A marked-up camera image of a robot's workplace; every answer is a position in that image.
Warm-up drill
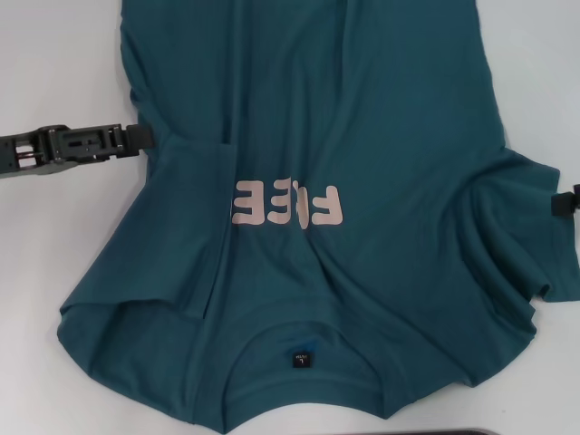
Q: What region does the teal t-shirt with pink lettering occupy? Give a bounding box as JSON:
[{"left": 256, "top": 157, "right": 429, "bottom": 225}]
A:
[{"left": 54, "top": 0, "right": 580, "bottom": 435}]

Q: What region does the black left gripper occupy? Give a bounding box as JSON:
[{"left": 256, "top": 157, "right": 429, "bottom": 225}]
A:
[{"left": 0, "top": 122, "right": 153, "bottom": 180}]

